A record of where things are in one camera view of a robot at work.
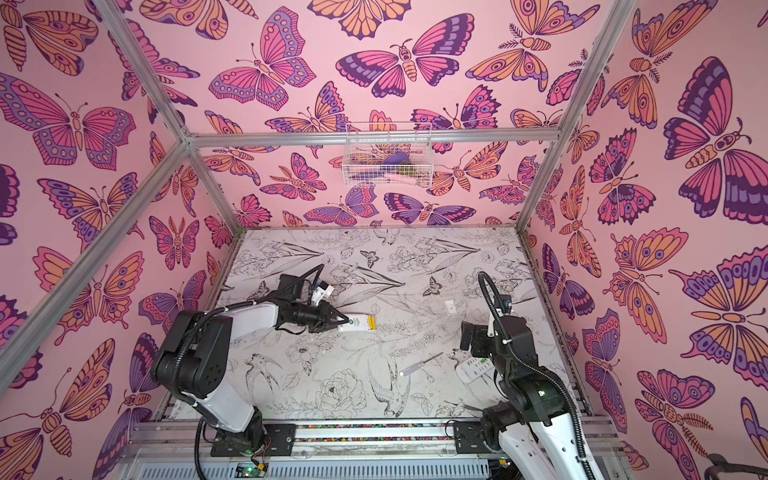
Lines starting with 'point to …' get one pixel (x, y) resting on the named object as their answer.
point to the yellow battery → (372, 323)
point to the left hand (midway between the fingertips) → (348, 319)
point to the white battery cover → (451, 307)
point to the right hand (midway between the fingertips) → (482, 320)
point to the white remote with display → (480, 363)
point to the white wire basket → (388, 155)
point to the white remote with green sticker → (360, 323)
